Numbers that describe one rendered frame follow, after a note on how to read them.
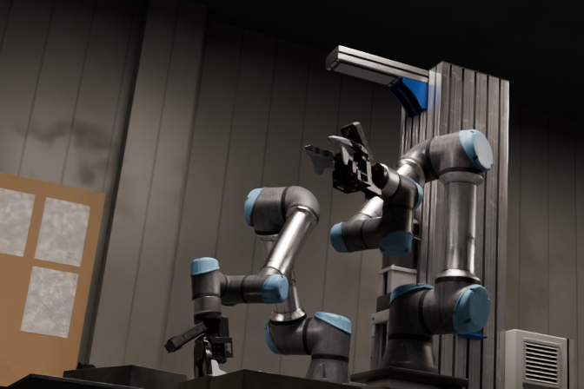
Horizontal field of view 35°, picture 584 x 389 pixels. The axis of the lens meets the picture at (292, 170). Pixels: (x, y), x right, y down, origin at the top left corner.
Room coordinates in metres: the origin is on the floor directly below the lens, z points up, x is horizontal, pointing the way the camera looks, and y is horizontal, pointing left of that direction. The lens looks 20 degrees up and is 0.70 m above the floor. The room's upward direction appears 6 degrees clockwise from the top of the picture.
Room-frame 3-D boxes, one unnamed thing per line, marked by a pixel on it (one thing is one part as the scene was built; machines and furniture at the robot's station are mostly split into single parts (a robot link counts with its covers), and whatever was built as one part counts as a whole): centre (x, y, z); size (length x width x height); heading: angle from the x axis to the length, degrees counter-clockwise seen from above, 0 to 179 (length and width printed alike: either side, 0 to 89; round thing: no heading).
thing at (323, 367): (2.84, -0.17, 1.09); 0.15 x 0.15 x 0.10
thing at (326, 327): (2.85, -0.17, 1.20); 0.13 x 0.12 x 0.14; 64
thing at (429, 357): (2.38, -0.35, 1.09); 0.15 x 0.15 x 0.10
